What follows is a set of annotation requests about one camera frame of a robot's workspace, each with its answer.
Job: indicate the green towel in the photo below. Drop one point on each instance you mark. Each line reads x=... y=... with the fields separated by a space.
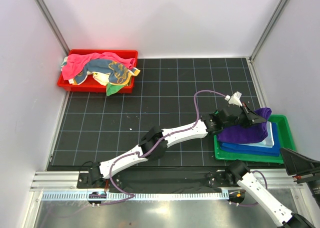
x=113 y=89

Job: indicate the aluminium frame post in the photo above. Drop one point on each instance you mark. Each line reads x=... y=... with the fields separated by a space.
x=268 y=29
x=52 y=24

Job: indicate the green plastic bin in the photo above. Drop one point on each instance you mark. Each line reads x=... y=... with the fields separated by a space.
x=285 y=138

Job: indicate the yellow patterned towel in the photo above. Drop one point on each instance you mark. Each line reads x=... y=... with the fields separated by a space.
x=105 y=72

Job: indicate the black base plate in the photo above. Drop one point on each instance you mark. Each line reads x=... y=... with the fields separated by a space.
x=179 y=180

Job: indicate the left aluminium frame post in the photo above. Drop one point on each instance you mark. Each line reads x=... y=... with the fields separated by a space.
x=52 y=24

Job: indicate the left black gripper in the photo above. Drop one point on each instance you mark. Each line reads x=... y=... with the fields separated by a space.
x=251 y=117

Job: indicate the purple towel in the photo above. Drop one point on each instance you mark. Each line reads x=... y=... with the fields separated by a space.
x=255 y=134

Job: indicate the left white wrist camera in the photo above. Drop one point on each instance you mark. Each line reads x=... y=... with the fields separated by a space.
x=234 y=99

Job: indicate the pastel patterned towel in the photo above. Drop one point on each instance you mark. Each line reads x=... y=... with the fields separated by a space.
x=268 y=142

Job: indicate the black grid mat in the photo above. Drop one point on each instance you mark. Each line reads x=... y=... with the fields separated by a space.
x=167 y=93

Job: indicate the right aluminium frame post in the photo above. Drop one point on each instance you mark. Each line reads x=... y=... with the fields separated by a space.
x=268 y=29

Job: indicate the blue towel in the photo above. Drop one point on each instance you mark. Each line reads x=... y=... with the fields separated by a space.
x=273 y=151

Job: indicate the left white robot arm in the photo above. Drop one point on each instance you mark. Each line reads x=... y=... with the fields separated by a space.
x=156 y=141

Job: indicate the aluminium front rail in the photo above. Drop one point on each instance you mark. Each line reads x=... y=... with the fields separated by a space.
x=58 y=181

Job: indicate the perforated cable duct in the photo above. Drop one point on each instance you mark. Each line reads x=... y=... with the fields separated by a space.
x=110 y=197

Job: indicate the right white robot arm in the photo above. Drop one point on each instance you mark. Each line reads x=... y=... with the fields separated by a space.
x=260 y=195

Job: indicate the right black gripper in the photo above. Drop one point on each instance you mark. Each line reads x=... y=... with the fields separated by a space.
x=294 y=162

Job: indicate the pink towel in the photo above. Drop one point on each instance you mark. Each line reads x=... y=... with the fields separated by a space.
x=74 y=63

